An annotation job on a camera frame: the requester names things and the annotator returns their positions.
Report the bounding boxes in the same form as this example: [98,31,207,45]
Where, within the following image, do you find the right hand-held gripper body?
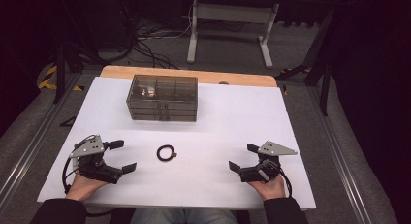
[238,140,299,183]

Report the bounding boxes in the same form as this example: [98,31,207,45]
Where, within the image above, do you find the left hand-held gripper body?
[69,134,124,185]

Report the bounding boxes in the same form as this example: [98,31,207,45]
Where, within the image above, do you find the black ring bracelet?
[156,144,178,163]

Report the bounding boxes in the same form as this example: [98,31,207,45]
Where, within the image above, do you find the clear brown drawer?
[130,112,198,123]

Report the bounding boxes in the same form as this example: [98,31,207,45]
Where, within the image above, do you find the clear brown drawer box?
[125,74,199,123]

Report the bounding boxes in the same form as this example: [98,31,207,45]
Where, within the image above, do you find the person's right hand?
[247,175,287,202]

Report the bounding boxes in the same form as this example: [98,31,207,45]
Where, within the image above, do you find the person's left hand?
[65,172,110,203]

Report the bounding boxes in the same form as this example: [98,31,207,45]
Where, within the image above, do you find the white table cover sheet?
[37,76,318,210]

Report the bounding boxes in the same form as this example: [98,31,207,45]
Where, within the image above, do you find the person's legs in jeans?
[129,208,240,224]

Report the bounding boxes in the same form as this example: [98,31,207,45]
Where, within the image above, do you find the black metal stand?
[275,7,338,117]
[52,39,101,105]

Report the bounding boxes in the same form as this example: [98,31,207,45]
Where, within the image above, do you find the yellow black floor tape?
[37,65,85,92]

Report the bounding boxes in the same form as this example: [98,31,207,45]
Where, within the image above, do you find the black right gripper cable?
[278,168,294,198]

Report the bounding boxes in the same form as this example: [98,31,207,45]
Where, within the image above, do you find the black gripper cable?
[278,168,294,198]
[61,134,115,218]

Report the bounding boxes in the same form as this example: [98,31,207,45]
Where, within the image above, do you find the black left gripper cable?
[61,134,115,218]

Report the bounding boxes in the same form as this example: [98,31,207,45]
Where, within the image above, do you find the black triangular bracket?
[59,115,78,128]

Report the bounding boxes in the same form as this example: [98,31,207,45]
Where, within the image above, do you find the aluminium floor rail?
[306,86,373,224]
[0,72,82,207]

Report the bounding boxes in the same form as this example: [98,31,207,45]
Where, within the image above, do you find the bundle of black floor cables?
[124,18,192,71]

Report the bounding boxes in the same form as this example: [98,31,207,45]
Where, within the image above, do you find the white metal desk frame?
[186,0,281,70]

